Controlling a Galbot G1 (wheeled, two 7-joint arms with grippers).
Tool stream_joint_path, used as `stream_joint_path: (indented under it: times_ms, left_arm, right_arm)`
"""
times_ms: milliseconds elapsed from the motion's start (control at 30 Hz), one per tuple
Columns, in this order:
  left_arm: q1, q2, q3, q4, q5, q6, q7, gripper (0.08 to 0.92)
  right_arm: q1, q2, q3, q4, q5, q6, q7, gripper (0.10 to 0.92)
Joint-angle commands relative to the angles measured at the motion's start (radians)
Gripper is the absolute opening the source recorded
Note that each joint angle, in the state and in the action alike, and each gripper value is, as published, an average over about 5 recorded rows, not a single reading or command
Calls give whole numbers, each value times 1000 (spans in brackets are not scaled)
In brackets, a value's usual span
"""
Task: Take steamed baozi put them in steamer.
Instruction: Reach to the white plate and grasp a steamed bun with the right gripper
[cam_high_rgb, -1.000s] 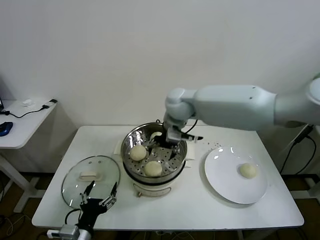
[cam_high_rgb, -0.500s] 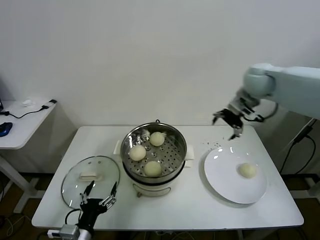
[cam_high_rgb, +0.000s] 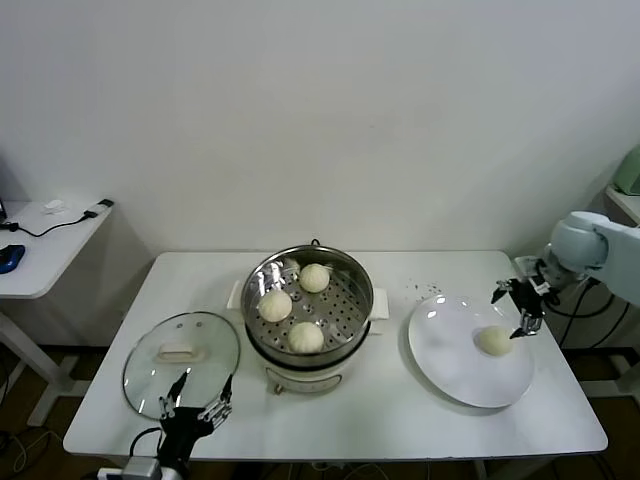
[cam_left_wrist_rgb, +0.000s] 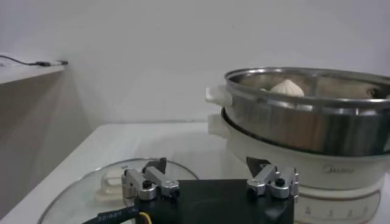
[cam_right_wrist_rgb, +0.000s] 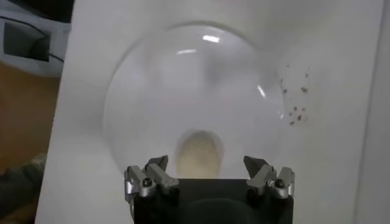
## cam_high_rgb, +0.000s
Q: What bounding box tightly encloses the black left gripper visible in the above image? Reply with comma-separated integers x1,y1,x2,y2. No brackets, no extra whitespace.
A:
157,369,236,465

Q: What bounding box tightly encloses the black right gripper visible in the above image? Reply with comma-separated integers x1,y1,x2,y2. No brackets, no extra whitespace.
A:
491,278,550,341

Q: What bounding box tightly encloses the white steamed baozi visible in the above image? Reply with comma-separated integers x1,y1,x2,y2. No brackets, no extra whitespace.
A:
473,325,515,358
257,289,294,324
298,263,331,294
286,321,326,355

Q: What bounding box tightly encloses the round glass pot lid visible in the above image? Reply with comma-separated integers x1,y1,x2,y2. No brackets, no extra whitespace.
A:
122,310,242,421

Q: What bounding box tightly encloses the stainless steel steamer basket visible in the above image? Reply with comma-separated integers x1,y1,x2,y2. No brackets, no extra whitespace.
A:
227,244,391,369

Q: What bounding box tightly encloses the large white plate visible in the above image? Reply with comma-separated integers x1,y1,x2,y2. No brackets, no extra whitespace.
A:
407,293,536,409

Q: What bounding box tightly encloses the cream electric cooking pot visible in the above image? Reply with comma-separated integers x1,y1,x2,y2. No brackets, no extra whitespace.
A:
244,299,387,397

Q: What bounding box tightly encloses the white desk with appliance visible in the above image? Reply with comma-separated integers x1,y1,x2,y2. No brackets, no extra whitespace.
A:
603,184,640,226

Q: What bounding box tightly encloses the pale green appliance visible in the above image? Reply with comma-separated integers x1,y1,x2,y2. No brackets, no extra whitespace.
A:
612,144,640,197

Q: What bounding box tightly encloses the white side table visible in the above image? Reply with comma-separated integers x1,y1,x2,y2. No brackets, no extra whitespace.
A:
0,199,115,427

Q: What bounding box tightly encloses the blue computer mouse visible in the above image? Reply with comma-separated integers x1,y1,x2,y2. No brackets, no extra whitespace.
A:
0,243,27,275

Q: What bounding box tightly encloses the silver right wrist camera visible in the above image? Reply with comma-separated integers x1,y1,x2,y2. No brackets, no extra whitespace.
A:
514,255,551,297

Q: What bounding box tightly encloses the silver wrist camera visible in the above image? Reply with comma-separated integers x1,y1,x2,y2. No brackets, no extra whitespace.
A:
121,456,163,480
514,255,551,297

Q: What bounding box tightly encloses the black cable with inline plug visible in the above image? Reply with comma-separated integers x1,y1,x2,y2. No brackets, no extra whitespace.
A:
547,278,631,351

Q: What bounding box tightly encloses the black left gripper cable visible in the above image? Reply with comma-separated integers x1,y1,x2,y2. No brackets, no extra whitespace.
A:
130,426,164,457

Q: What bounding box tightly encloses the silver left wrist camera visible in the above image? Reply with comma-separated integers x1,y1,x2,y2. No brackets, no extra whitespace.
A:
121,456,163,480

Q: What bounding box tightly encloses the white floor cable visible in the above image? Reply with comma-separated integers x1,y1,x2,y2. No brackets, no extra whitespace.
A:
0,428,52,474

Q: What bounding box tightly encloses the black cable with usb plug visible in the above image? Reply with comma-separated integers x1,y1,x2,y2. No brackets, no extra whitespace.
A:
0,198,116,239

